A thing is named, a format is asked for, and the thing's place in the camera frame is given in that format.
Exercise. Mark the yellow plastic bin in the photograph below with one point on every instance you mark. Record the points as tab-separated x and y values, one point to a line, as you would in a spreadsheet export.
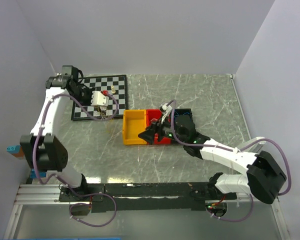
134	123

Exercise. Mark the toy brick structure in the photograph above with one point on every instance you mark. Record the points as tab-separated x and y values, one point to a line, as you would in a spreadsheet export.
17	151

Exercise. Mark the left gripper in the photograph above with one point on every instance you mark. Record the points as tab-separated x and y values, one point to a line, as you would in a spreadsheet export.
89	102

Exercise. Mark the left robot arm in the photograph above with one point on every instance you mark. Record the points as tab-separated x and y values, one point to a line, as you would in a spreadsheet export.
43	151

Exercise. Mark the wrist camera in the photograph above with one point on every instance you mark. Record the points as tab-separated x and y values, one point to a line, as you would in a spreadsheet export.
98	99
165	110

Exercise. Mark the grey white wall bracket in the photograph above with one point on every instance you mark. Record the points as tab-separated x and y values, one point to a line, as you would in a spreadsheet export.
253	145

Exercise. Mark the cream chess piece right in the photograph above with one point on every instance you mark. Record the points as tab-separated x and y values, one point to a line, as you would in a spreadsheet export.
113	90

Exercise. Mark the black plastic bin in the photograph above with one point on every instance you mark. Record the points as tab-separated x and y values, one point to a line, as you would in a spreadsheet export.
185	111

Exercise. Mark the red plastic bin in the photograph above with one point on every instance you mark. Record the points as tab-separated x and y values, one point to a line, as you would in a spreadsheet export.
152	115

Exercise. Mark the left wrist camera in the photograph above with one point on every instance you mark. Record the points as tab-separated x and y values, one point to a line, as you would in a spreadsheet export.
98	99

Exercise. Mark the black white chessboard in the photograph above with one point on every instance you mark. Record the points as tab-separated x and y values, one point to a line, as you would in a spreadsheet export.
103	83

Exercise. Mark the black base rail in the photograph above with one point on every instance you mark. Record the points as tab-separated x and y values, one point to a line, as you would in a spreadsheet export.
148	196

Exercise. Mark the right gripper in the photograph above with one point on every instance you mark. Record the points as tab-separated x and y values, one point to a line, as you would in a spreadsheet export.
148	135

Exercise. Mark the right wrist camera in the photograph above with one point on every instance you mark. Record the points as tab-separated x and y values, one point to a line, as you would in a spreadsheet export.
165	110

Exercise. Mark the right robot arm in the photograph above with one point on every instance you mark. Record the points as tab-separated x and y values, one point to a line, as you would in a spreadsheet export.
258	174

